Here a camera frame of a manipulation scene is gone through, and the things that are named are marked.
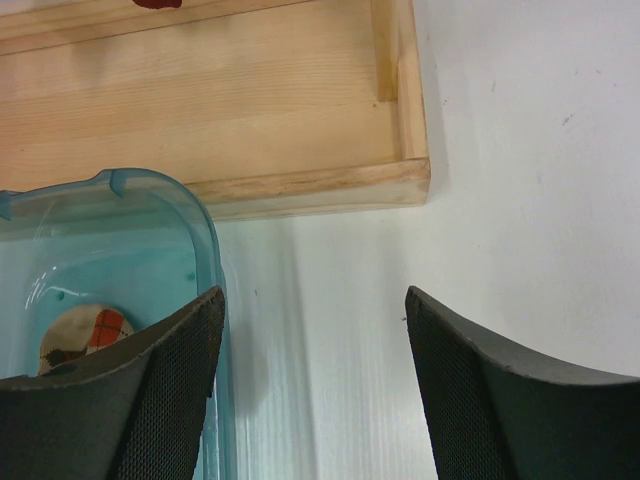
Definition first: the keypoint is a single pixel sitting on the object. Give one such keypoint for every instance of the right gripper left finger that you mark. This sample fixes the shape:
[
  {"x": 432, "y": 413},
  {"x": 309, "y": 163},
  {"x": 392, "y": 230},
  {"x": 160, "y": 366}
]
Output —
[{"x": 134, "y": 410}]

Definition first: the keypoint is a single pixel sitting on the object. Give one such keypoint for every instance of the cream striped sock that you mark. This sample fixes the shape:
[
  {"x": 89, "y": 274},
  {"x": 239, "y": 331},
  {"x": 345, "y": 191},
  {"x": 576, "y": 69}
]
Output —
[{"x": 158, "y": 4}]

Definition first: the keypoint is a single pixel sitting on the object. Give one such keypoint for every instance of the blue translucent plastic bin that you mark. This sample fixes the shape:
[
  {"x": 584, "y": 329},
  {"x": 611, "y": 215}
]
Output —
[{"x": 131, "y": 239}]

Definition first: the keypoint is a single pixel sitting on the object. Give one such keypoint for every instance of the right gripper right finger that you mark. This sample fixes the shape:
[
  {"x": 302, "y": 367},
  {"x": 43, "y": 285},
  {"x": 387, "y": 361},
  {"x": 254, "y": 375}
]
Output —
[{"x": 496, "y": 409}]

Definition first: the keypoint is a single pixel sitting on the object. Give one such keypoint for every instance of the wooden clothes rack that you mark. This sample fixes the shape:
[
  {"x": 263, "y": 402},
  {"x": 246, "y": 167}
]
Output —
[{"x": 261, "y": 108}]

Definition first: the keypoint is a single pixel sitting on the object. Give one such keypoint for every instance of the argyle patterned sock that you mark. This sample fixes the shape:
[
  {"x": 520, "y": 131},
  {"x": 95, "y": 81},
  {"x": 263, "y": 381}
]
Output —
[{"x": 80, "y": 331}]

